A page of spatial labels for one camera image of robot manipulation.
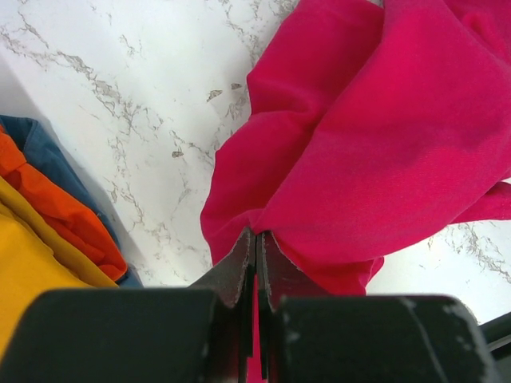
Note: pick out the magenta t shirt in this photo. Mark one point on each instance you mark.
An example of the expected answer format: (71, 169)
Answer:
(372, 128)

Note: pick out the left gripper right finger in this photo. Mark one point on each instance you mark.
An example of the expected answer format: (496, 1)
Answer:
(278, 279)

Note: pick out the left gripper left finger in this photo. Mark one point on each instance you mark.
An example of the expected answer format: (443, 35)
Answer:
(231, 281)

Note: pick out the yellow folded t shirt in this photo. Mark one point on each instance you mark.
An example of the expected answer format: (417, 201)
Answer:
(35, 259)

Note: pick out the orange folded t shirt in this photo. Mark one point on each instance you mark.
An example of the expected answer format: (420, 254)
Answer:
(60, 203)

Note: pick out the blue folded t shirt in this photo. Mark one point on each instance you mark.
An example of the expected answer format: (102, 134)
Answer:
(60, 159)

